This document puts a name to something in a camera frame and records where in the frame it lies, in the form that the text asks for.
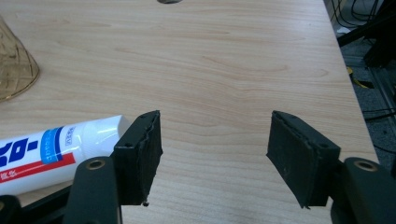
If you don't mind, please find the white toothpaste tube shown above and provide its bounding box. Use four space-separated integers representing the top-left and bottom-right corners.
0 115 133 196

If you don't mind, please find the black metal stand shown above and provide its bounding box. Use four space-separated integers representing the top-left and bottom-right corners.
336 0 396 68

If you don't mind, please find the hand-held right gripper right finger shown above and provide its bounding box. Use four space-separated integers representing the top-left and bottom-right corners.
265 110 342 209

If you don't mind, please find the black cable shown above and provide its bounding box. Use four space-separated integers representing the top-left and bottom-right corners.
330 0 389 30
361 106 396 123

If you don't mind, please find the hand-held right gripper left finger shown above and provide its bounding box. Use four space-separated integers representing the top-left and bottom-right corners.
111 109 164 207

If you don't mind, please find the yellow and black object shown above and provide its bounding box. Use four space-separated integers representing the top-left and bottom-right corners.
346 66 375 90

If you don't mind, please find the gold wire basket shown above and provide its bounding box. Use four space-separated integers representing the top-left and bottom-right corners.
0 15 41 103

